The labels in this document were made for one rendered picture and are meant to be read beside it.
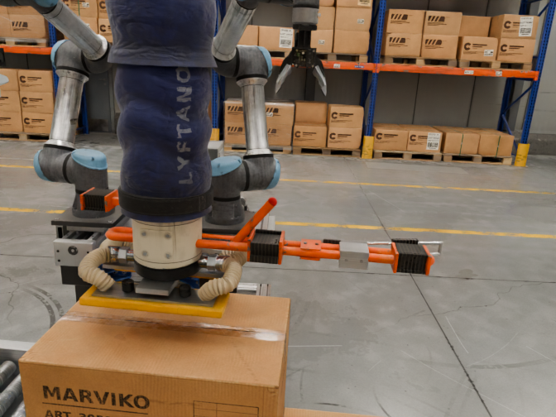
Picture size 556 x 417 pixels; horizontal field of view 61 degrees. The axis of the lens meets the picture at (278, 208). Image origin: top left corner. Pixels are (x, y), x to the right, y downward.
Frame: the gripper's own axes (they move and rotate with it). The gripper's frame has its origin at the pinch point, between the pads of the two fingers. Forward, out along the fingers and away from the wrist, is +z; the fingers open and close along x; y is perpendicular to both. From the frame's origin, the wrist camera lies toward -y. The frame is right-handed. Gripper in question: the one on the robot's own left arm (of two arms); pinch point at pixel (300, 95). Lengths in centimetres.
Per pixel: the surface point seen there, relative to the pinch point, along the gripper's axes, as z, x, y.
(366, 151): 140, 142, -664
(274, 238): 32, -6, 39
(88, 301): 45, -48, 51
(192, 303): 44, -24, 51
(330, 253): 33, 8, 44
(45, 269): 152, -182, -176
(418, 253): 31, 28, 45
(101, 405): 68, -44, 59
